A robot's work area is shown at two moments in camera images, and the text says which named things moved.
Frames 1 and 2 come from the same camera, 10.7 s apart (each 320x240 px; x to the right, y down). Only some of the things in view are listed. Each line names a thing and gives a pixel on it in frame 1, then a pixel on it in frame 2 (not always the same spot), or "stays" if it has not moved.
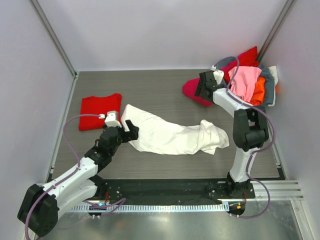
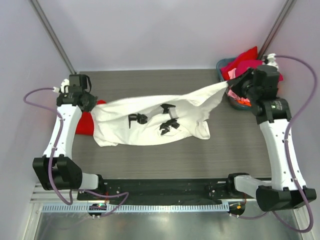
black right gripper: (202, 83) → (240, 83)
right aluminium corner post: (274, 32) stays
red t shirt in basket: (249, 58) stays
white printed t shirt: (158, 136) → (148, 118)
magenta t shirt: (190, 87) → (242, 65)
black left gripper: (132, 135) → (92, 102)
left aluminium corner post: (54, 37) stays
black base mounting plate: (170, 191) stays
